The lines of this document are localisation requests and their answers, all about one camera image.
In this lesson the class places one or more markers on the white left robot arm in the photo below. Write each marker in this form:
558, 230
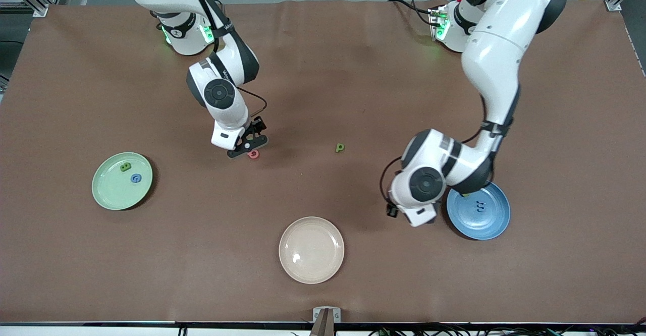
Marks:
497, 48

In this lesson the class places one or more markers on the red letter Q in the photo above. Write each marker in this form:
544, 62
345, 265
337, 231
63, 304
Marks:
254, 157

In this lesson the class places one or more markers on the blue plate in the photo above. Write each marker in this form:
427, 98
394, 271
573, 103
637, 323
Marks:
484, 222

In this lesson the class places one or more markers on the green letter p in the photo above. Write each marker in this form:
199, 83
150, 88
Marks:
337, 149

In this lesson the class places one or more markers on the blue letter m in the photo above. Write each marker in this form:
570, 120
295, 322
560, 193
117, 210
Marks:
480, 206

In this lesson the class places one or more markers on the brown table cover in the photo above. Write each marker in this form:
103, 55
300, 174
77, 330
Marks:
323, 99

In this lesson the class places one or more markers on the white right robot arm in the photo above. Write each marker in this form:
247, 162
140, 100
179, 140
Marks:
229, 116

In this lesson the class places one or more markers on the beige plate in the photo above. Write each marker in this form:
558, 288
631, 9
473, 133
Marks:
311, 250

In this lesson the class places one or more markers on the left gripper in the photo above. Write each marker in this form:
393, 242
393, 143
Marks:
392, 210

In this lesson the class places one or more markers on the blue letter G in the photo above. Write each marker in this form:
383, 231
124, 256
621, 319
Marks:
132, 178

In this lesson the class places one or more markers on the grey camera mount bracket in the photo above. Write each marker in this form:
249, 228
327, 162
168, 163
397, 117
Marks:
318, 316

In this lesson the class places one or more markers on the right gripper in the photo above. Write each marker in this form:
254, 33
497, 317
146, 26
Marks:
258, 125

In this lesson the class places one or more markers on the green letter B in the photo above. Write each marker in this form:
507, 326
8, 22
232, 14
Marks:
125, 167

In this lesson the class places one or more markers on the green plate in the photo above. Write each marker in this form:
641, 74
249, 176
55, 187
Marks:
116, 194

